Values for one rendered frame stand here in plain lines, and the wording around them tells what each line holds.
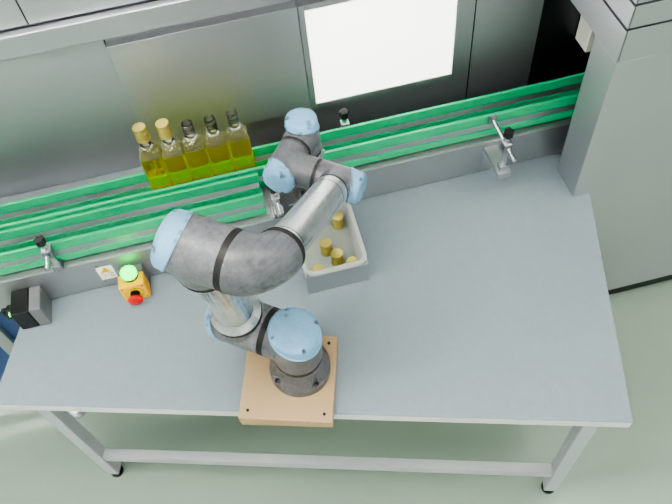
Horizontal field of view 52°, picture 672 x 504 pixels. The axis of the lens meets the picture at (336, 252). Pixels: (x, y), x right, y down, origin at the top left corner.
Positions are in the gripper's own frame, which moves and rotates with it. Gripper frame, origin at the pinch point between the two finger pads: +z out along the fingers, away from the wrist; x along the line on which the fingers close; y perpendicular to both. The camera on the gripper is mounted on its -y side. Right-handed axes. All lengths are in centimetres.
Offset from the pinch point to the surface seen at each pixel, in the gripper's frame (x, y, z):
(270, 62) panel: -3.8, -29.9, -25.4
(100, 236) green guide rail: -56, -2, -3
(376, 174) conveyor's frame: 19.6, -12.8, 6.9
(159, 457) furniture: -64, 30, 72
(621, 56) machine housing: 75, 2, -34
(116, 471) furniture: -83, 26, 86
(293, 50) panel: 2.7, -30.1, -27.6
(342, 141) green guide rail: 12.0, -22.0, 0.6
